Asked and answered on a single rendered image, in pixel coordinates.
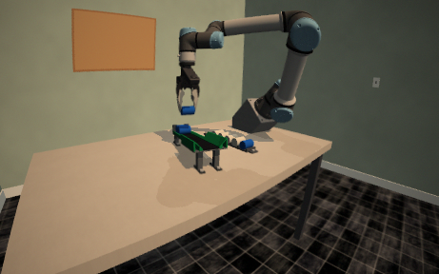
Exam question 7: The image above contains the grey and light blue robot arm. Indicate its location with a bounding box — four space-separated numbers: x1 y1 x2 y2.
178 10 321 123

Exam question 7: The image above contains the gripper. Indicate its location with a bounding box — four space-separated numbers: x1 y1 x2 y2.
176 62 200 112

